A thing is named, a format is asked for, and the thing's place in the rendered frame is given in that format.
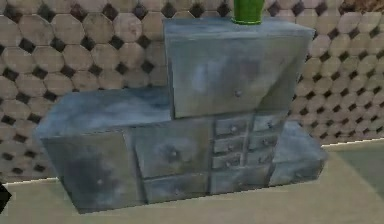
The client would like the blue-grey chest of drawers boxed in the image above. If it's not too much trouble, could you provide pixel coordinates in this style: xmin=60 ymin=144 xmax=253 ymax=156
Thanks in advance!
xmin=34 ymin=16 xmax=329 ymax=215

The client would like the green vase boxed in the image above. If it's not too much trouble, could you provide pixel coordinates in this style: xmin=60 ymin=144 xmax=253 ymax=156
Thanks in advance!
xmin=232 ymin=0 xmax=266 ymax=26

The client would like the black angular object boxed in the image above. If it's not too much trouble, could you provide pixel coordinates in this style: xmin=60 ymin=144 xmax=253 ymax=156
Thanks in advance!
xmin=0 ymin=182 xmax=13 ymax=215

